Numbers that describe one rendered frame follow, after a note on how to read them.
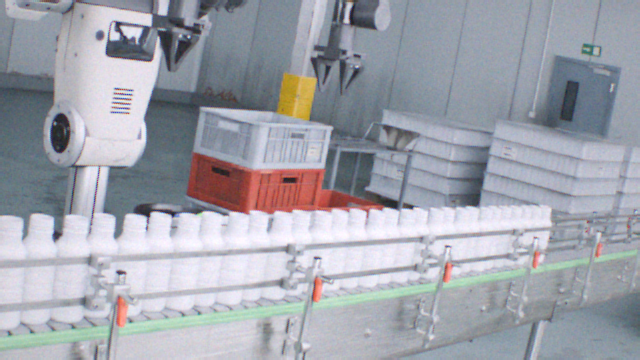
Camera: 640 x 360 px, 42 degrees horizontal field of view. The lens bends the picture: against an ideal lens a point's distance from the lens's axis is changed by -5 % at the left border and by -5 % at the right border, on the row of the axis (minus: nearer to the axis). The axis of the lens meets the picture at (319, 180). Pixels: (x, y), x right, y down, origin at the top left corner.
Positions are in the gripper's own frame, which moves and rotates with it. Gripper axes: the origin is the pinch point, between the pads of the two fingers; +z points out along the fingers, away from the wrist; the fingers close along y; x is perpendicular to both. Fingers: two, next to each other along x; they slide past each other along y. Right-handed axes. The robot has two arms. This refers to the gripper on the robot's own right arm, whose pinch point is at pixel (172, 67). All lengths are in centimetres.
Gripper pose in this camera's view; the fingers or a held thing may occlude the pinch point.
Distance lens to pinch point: 162.3
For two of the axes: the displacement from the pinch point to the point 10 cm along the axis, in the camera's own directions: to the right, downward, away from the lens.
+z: -1.8, 9.8, 1.3
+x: 6.5, 0.2, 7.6
